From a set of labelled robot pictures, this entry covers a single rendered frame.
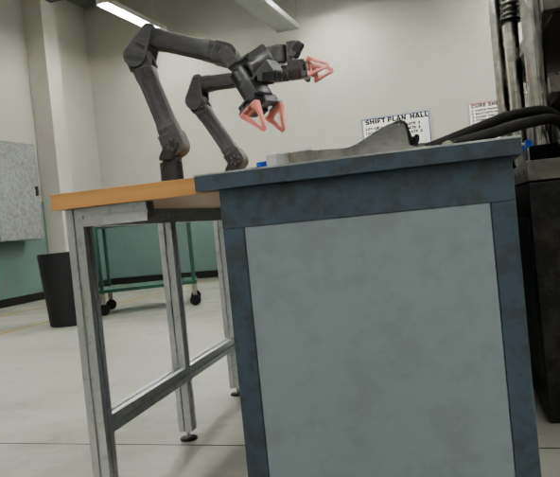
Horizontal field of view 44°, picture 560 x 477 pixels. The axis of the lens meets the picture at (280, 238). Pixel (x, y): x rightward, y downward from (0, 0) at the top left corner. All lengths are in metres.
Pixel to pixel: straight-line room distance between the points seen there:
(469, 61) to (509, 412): 8.11
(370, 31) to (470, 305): 8.35
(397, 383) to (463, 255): 0.31
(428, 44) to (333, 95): 1.41
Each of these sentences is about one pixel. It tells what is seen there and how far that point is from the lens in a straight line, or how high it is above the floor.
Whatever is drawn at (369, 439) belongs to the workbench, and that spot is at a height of 0.19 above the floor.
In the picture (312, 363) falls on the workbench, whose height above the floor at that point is 0.36.
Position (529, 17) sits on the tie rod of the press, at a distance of 2.27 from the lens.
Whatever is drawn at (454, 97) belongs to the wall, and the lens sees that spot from 9.37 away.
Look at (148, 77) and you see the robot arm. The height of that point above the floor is 1.11.
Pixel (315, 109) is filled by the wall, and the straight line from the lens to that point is 9.68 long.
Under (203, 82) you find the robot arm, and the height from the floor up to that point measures 1.20.
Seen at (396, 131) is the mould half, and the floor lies 0.91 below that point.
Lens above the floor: 0.67
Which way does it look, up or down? 1 degrees down
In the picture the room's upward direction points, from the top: 6 degrees counter-clockwise
